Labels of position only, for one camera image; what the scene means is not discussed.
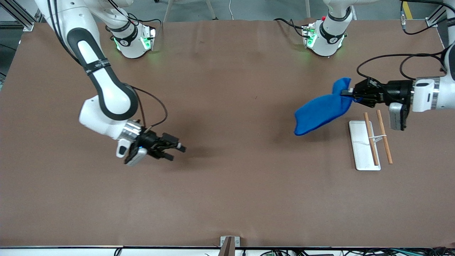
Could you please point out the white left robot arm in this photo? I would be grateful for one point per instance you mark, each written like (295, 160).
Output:
(426, 94)

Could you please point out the white towel rack wooden bars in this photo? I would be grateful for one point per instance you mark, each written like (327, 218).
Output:
(360, 149)

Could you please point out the beige stand leg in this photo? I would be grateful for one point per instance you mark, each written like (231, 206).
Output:
(212, 12)
(167, 12)
(308, 9)

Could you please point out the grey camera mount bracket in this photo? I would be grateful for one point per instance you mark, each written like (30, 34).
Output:
(229, 245)

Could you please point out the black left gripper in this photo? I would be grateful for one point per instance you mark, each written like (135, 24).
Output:
(394, 91)

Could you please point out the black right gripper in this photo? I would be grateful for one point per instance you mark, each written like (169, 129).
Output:
(150, 140)

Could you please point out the aluminium frame profile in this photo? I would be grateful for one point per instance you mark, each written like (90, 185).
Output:
(22, 18)
(432, 21)

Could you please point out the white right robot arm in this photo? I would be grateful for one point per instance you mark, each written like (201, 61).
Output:
(113, 99)

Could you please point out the blue microfibre towel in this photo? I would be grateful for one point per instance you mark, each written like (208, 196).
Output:
(320, 113)

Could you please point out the metal base connector bracket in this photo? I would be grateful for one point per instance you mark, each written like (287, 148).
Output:
(308, 35)
(149, 37)

